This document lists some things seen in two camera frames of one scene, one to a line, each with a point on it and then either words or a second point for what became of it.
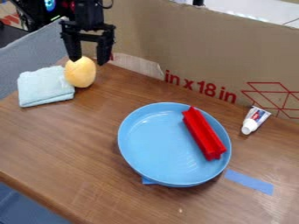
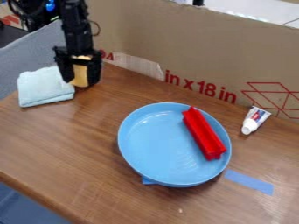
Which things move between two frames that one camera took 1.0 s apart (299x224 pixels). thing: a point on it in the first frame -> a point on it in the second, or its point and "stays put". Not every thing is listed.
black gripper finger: x=105 y=45 -> x=96 y=70
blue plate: x=158 y=148 stays put
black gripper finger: x=72 y=38 -> x=66 y=67
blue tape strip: x=250 y=182 stays put
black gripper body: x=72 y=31 -> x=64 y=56
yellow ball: x=81 y=72 stays put
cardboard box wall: x=237 y=57 stays put
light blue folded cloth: x=44 y=86 stays put
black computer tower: x=39 y=12 stays put
